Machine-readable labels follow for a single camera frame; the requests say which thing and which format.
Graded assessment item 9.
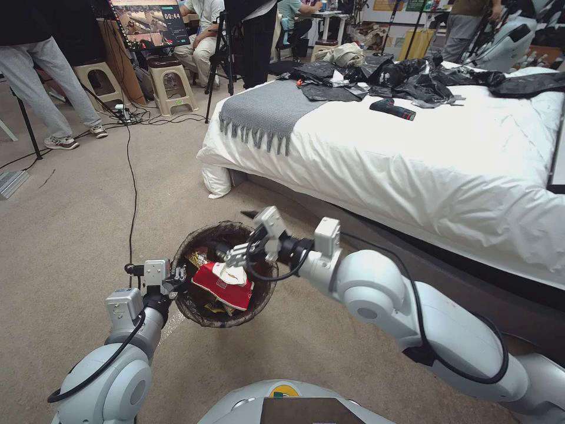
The white tissue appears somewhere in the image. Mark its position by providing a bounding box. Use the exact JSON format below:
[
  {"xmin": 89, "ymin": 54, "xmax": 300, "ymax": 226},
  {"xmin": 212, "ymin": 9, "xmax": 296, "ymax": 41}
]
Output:
[{"xmin": 213, "ymin": 262, "xmax": 248, "ymax": 284}]

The round dark trash bin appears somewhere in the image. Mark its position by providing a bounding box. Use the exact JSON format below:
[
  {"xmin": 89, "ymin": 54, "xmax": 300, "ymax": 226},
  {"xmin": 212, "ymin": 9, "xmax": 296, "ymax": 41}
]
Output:
[{"xmin": 171, "ymin": 220, "xmax": 280, "ymax": 329}]

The red snack packet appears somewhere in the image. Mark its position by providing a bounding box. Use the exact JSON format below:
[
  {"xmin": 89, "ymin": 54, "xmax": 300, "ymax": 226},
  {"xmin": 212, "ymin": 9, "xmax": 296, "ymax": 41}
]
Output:
[{"xmin": 191, "ymin": 261, "xmax": 255, "ymax": 313}]

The black garbage bags pile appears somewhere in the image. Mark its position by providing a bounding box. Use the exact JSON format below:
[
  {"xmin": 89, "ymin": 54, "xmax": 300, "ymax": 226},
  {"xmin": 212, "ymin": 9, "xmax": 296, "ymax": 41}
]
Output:
[{"xmin": 277, "ymin": 54, "xmax": 565, "ymax": 110}]

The yellow snack wrapper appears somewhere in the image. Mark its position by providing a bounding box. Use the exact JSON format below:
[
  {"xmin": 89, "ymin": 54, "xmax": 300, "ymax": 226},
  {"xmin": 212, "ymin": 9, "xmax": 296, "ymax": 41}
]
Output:
[{"xmin": 185, "ymin": 249, "xmax": 209, "ymax": 269}]

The grey fringed throw blanket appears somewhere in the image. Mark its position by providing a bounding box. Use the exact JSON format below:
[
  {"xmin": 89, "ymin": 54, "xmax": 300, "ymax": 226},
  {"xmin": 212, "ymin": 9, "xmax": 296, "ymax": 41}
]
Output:
[{"xmin": 218, "ymin": 79, "xmax": 330, "ymax": 157}]

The beige plastic stool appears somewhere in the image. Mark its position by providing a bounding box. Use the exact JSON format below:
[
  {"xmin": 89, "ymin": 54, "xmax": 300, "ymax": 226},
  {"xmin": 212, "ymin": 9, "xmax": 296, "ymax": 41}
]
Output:
[
  {"xmin": 147, "ymin": 56, "xmax": 200, "ymax": 118},
  {"xmin": 72, "ymin": 61, "xmax": 125, "ymax": 112},
  {"xmin": 310, "ymin": 39, "xmax": 341, "ymax": 62}
]

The dark grey bed base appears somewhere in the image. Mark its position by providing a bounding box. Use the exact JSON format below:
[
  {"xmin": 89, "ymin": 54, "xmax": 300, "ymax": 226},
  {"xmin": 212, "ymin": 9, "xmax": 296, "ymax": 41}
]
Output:
[{"xmin": 228, "ymin": 168, "xmax": 565, "ymax": 357}]

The white bed duvet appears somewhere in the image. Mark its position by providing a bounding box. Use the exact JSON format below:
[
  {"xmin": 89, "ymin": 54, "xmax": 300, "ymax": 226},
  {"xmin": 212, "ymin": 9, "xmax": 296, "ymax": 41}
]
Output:
[{"xmin": 195, "ymin": 61, "xmax": 565, "ymax": 292}]

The white robot front shell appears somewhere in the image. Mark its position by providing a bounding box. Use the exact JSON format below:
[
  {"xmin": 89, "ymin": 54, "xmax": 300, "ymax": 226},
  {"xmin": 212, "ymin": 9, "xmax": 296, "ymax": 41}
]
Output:
[{"xmin": 196, "ymin": 379, "xmax": 385, "ymax": 424}]

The power strip with plugs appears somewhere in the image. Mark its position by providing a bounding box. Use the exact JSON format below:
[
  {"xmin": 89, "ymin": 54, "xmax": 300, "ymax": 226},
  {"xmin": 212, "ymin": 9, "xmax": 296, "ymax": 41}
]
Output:
[{"xmin": 112, "ymin": 103, "xmax": 134, "ymax": 125}]

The black tripod stand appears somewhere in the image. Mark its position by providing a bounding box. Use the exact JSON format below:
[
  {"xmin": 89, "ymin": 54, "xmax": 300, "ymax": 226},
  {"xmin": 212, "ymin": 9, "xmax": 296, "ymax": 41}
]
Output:
[{"xmin": 204, "ymin": 9, "xmax": 237, "ymax": 125}]

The standing person in black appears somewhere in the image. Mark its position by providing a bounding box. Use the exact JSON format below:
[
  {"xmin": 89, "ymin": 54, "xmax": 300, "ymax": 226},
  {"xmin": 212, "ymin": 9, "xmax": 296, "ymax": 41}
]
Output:
[{"xmin": 224, "ymin": 0, "xmax": 280, "ymax": 90}]

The black and red power drill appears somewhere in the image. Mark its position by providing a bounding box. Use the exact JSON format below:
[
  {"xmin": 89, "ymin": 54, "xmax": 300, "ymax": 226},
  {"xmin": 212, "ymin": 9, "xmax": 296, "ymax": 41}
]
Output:
[{"xmin": 368, "ymin": 98, "xmax": 417, "ymax": 122}]

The seated person in beige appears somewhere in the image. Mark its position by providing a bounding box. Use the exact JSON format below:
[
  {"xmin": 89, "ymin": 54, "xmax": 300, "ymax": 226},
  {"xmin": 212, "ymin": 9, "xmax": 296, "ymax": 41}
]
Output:
[{"xmin": 173, "ymin": 0, "xmax": 226, "ymax": 88}]

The grey metal ramp plate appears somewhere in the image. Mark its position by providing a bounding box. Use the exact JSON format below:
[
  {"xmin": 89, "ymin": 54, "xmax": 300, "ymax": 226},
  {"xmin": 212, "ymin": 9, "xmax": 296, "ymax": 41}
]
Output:
[{"xmin": 0, "ymin": 169, "xmax": 31, "ymax": 200}]

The beige cloth bag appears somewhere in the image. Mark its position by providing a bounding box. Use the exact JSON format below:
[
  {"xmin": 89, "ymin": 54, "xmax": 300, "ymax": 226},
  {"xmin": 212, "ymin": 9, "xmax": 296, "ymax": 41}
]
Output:
[{"xmin": 323, "ymin": 42, "xmax": 366, "ymax": 68}]

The seated person in teal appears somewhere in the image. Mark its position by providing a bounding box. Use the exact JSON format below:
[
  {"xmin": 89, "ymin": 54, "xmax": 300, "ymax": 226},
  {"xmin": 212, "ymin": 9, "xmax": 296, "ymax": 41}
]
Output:
[{"xmin": 277, "ymin": 0, "xmax": 324, "ymax": 59}]

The white desk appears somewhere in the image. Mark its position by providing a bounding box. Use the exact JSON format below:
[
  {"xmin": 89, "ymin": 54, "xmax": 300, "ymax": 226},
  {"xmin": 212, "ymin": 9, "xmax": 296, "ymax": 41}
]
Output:
[{"xmin": 294, "ymin": 11, "xmax": 351, "ymax": 46}]

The black stand leg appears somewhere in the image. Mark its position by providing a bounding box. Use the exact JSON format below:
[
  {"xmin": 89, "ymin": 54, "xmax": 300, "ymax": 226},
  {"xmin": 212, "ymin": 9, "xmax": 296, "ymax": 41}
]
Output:
[{"xmin": 8, "ymin": 86, "xmax": 44, "ymax": 161}]

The monitor screen with timer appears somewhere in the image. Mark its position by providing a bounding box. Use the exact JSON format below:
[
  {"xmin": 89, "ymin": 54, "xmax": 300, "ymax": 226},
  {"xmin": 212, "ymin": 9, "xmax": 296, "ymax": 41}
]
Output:
[{"xmin": 107, "ymin": 0, "xmax": 192, "ymax": 52}]

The person in grey trousers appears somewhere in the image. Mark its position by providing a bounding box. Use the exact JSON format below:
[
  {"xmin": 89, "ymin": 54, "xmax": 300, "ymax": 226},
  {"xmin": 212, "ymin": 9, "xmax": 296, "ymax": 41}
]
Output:
[{"xmin": 0, "ymin": 0, "xmax": 109, "ymax": 151}]

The yellow box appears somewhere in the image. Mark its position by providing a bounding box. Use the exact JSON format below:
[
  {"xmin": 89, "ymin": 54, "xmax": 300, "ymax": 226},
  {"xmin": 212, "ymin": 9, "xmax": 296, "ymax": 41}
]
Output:
[{"xmin": 398, "ymin": 28, "xmax": 437, "ymax": 62}]

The standing person in khaki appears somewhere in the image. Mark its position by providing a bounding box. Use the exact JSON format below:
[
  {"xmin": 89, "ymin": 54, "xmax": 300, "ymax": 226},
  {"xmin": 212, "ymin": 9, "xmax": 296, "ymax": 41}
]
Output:
[{"xmin": 441, "ymin": 0, "xmax": 504, "ymax": 64}]

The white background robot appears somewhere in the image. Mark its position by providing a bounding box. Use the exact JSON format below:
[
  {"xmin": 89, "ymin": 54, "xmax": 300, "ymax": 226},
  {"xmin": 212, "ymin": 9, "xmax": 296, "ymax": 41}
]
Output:
[{"xmin": 467, "ymin": 0, "xmax": 565, "ymax": 72}]

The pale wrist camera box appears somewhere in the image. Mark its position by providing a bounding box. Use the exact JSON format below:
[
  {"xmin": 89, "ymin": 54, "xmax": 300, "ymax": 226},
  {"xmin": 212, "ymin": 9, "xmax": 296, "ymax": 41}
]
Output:
[
  {"xmin": 144, "ymin": 259, "xmax": 171, "ymax": 288},
  {"xmin": 253, "ymin": 206, "xmax": 286, "ymax": 262}
]

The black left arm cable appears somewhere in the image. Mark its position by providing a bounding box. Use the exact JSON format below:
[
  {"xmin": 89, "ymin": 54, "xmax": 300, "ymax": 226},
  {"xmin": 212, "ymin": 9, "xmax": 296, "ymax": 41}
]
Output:
[{"xmin": 46, "ymin": 309, "xmax": 147, "ymax": 405}]

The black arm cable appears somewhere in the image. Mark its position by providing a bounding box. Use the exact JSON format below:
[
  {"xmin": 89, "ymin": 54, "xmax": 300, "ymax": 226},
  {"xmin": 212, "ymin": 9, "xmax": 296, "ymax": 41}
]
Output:
[
  {"xmin": 46, "ymin": 309, "xmax": 147, "ymax": 405},
  {"xmin": 245, "ymin": 227, "xmax": 510, "ymax": 385}
]

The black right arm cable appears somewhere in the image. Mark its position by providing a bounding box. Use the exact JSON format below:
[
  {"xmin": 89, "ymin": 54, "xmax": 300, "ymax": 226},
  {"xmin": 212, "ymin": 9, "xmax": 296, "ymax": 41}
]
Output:
[{"xmin": 245, "ymin": 227, "xmax": 510, "ymax": 385}]

